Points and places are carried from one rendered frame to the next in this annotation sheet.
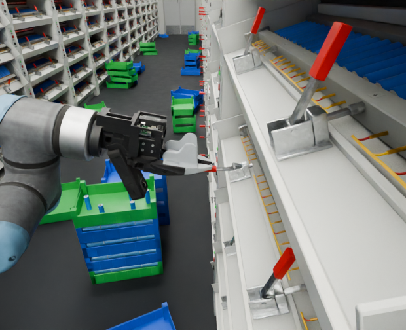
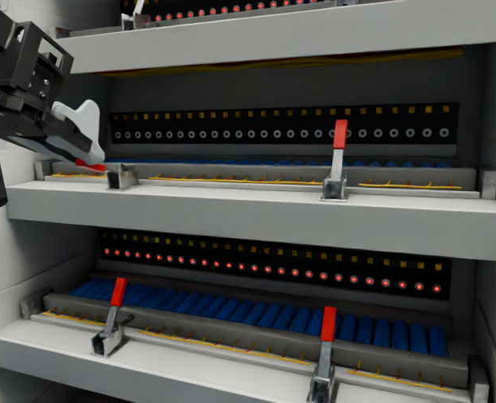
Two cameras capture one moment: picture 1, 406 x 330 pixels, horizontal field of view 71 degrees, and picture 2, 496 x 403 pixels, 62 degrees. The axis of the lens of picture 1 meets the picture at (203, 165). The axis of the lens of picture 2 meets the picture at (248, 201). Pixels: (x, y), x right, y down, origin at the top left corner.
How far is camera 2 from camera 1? 0.51 m
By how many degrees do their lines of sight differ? 74
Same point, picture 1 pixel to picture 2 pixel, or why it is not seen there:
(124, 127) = not seen: outside the picture
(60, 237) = not seen: outside the picture
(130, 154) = (17, 79)
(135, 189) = not seen: outside the picture
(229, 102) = not seen: hidden behind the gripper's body
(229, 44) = not seen: hidden behind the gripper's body
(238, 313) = (217, 375)
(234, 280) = (161, 364)
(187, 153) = (90, 117)
